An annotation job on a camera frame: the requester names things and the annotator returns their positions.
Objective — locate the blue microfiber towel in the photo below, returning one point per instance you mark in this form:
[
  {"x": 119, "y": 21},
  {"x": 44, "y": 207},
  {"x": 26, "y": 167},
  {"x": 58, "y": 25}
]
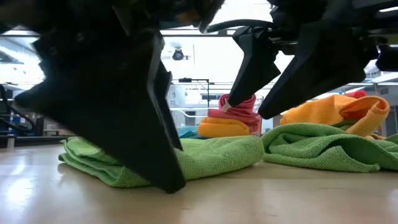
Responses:
[{"x": 189, "y": 133}]

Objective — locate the clear plastic bin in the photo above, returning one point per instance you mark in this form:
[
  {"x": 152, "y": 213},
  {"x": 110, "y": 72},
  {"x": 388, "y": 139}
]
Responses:
[{"x": 186, "y": 113}]

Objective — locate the dark background equipment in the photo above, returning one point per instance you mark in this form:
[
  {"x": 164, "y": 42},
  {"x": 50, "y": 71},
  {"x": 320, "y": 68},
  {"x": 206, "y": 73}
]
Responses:
[{"x": 12, "y": 124}]

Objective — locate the orange microfiber towel with label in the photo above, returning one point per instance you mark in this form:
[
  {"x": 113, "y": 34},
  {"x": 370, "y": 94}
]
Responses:
[{"x": 220, "y": 129}]

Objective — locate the red rounded background object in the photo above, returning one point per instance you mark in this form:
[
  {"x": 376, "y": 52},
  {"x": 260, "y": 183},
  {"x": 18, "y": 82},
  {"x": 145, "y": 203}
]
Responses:
[{"x": 357, "y": 93}]

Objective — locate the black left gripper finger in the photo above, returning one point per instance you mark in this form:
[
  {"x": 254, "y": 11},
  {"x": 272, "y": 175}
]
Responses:
[
  {"x": 164, "y": 93},
  {"x": 109, "y": 93}
]

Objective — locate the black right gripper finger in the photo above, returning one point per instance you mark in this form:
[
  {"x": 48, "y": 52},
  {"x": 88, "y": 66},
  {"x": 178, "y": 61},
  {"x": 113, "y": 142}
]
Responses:
[
  {"x": 258, "y": 65},
  {"x": 323, "y": 62}
]

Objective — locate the pink microfiber towel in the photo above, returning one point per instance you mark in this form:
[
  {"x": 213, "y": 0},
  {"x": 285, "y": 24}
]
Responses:
[
  {"x": 245, "y": 104},
  {"x": 245, "y": 117}
]

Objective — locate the large green microfiber towel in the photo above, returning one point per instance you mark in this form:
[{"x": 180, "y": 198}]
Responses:
[{"x": 311, "y": 146}]

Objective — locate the black overhead rig beam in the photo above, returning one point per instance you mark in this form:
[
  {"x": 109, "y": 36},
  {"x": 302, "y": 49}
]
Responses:
[{"x": 192, "y": 32}]

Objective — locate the black overhead camera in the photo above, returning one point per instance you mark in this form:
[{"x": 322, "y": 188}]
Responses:
[{"x": 178, "y": 55}]

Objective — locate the small green microfiber towel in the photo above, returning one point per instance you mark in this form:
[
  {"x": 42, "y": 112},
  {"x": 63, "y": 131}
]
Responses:
[{"x": 217, "y": 155}]

